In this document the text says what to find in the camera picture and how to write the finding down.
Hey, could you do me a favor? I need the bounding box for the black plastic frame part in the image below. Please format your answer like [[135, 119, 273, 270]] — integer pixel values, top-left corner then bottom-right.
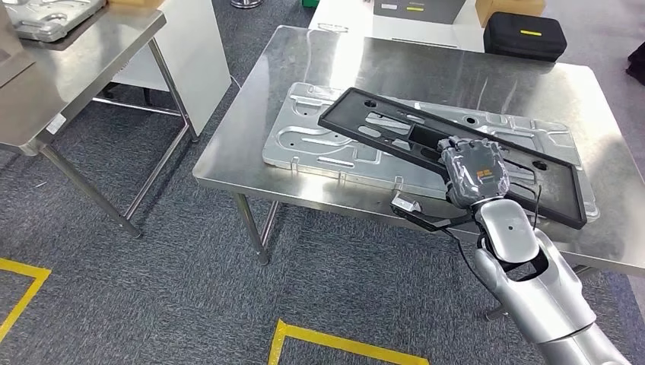
[[317, 87, 589, 230]]

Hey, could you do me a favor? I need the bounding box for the stainless steel workbench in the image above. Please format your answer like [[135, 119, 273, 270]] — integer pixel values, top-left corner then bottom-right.
[[192, 25, 645, 323]]

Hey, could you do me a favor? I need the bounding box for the stamped sheet metal panel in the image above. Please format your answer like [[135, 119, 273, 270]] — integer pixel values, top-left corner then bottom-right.
[[262, 81, 601, 223], [4, 0, 108, 44]]

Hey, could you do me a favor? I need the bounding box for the white cabinet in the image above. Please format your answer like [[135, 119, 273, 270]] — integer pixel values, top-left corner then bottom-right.
[[111, 0, 233, 137]]

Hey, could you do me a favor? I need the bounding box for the grey flat box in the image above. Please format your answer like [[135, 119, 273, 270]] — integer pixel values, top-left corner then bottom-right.
[[373, 0, 467, 25]]

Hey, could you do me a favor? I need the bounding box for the black zip case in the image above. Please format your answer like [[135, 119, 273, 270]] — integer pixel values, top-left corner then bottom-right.
[[482, 11, 568, 63]]

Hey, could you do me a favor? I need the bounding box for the stainless steel table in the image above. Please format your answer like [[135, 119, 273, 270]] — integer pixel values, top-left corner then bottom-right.
[[0, 0, 200, 239]]

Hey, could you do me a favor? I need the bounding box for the person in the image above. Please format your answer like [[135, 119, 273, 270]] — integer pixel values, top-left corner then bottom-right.
[[626, 43, 645, 87]]

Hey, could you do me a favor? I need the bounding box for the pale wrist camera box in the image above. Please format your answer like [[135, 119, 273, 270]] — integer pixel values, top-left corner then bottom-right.
[[391, 193, 421, 214]]

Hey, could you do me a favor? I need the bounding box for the black camera bracket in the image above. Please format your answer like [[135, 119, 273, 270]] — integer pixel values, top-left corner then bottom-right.
[[390, 201, 477, 233]]

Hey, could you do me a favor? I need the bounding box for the black camera cable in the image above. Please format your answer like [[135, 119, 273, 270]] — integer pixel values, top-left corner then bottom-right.
[[442, 227, 478, 277]]

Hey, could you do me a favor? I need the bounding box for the thin black cable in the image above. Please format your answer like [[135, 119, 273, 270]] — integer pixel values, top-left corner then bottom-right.
[[531, 183, 544, 230]]

